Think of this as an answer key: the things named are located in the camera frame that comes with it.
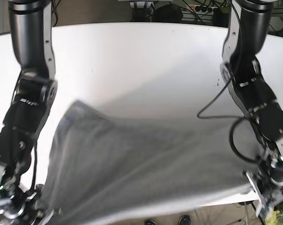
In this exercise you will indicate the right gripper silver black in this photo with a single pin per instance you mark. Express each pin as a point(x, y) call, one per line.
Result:
point(27, 208)

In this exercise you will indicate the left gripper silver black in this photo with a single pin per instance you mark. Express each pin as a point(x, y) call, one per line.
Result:
point(269, 192)

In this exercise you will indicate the light grey printed T-shirt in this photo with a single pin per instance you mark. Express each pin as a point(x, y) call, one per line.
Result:
point(103, 170)

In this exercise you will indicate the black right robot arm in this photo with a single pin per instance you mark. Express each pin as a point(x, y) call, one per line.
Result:
point(33, 97)

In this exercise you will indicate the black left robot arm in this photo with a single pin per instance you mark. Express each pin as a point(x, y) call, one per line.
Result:
point(241, 70)

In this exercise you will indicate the left silver table grommet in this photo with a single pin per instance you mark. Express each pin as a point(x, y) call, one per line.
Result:
point(39, 186)

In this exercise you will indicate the green potted plant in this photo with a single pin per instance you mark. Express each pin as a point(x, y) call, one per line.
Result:
point(276, 217)

